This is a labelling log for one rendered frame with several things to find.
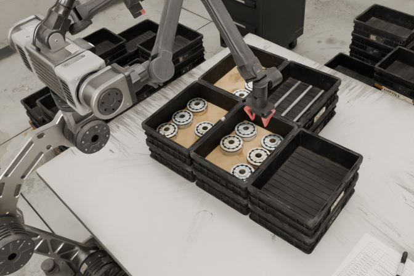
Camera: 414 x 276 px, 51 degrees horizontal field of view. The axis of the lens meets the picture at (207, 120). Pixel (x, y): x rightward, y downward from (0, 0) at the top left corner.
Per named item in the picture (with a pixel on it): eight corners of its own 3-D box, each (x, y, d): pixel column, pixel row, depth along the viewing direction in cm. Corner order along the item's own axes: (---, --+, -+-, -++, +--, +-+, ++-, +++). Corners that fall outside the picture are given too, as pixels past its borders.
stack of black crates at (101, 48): (97, 113, 328) (80, 65, 297) (76, 97, 345) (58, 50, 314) (138, 88, 346) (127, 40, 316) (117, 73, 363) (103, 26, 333)
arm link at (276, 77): (238, 70, 164) (251, 66, 156) (258, 57, 169) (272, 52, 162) (252, 98, 166) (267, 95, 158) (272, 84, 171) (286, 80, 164)
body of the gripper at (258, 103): (254, 98, 173) (254, 83, 168) (275, 108, 168) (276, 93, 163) (244, 106, 170) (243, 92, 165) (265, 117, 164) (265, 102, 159)
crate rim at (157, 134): (188, 156, 185) (187, 151, 183) (140, 127, 200) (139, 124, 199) (244, 105, 206) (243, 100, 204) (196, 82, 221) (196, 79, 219)
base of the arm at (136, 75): (117, 93, 142) (109, 64, 134) (137, 82, 146) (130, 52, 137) (133, 105, 137) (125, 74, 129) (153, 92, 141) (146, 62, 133)
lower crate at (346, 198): (309, 258, 168) (312, 241, 160) (246, 219, 183) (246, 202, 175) (356, 191, 189) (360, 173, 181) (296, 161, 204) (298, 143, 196)
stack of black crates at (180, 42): (171, 109, 324) (162, 60, 293) (146, 93, 341) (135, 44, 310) (209, 84, 342) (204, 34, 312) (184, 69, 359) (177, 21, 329)
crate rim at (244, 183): (245, 188, 169) (245, 185, 168) (188, 156, 185) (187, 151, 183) (299, 130, 190) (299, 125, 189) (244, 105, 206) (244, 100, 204)
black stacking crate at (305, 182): (311, 242, 161) (313, 225, 153) (246, 203, 176) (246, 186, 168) (360, 175, 182) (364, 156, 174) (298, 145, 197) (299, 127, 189)
